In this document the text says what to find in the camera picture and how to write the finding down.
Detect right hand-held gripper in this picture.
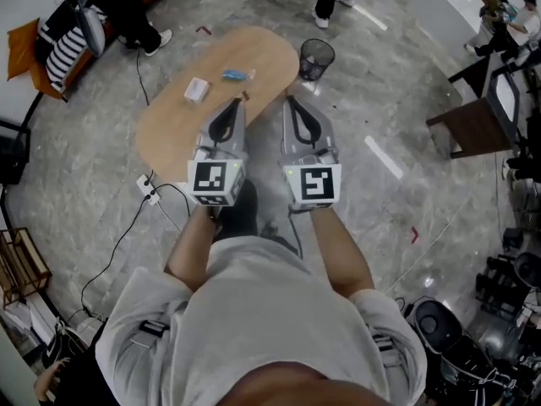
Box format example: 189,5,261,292
280,96,343,216

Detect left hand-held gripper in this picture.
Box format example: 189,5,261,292
187,98,249,208

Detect white plastic tray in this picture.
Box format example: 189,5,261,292
183,77,211,105

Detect blue wrapper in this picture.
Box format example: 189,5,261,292
221,68,257,83

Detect black mesh waste bin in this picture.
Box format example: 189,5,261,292
298,38,336,82

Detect person's right forearm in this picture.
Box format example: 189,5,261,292
310,207,376,300

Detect person's left forearm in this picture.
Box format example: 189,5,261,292
164,203,221,294

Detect oval wooden table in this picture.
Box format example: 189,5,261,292
134,25,300,184

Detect person's black trousers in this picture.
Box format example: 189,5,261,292
215,178,302,258

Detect white power strip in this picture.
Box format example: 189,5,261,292
135,174,162,206

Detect brown wooden cabinet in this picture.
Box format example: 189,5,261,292
425,63,521,160

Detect grey pillow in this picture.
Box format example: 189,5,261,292
69,0,107,58

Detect striped blanket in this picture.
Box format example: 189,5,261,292
44,25,89,92

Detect person's grey shirt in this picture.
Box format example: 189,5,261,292
95,234,428,406

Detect white table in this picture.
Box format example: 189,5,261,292
409,0,487,46

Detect orange sofa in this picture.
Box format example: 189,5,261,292
8,0,187,101

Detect black framed monitor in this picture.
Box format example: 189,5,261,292
485,68,521,143

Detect black cabinet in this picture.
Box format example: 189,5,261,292
0,118,31,185

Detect orange cushion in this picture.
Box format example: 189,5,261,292
6,18,41,82

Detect wooden rack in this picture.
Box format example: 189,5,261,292
0,226,52,308

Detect thin black cable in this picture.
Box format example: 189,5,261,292
134,45,151,107

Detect black power cable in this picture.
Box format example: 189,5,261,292
79,182,192,316

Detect grey harness strap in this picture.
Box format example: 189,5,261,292
367,332,407,367
130,319,170,350

